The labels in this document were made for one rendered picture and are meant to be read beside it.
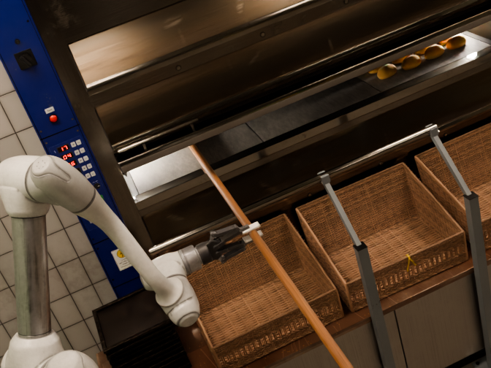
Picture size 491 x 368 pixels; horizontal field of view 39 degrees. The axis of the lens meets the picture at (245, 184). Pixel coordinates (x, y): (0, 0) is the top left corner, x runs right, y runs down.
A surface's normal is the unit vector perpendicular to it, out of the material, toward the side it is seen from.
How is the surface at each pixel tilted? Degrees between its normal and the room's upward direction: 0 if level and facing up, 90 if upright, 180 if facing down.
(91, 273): 90
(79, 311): 90
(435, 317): 90
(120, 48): 70
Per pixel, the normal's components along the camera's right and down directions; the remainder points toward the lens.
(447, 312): 0.32, 0.41
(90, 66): 0.21, 0.11
